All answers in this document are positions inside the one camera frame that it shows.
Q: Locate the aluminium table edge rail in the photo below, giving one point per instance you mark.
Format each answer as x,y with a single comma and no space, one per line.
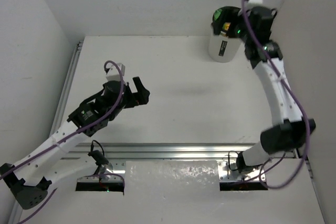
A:
173,151

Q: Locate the green plastic bottle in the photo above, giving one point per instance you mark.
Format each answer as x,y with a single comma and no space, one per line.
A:
217,14

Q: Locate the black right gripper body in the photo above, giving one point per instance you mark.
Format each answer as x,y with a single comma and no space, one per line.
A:
241,30

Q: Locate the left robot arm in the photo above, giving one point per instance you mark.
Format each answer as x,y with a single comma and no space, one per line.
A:
31,178

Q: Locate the left side rail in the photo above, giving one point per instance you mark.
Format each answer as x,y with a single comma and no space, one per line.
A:
66,88

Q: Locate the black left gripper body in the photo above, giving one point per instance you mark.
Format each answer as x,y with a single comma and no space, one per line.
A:
130,94

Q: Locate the white bin black rim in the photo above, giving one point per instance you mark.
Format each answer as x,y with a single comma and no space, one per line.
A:
223,43

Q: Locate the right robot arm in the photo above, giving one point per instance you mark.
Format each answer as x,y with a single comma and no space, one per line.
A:
288,130

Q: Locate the white foam cover plate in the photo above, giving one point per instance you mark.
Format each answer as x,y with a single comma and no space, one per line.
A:
192,178

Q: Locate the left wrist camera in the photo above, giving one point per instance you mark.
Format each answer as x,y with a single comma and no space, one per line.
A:
112,73

